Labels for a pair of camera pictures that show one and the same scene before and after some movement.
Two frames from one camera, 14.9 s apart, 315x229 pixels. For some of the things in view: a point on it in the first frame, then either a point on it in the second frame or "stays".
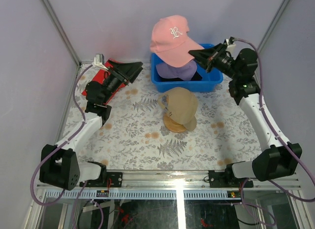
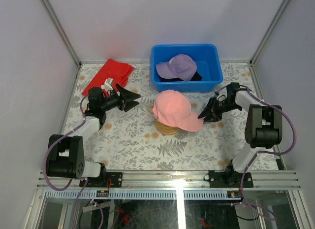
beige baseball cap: x=181 y=104 -> x=150 y=107
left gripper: x=129 y=71 -> x=127 y=96
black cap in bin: x=196 y=77 stays
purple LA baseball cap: x=185 y=73 stays
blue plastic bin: x=209 y=81 stays
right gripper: x=209 y=57 -> x=215 y=116
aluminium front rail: x=177 y=184 stays
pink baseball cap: x=170 y=42 -> x=172 y=107
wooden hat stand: x=173 y=125 -> x=165 y=129
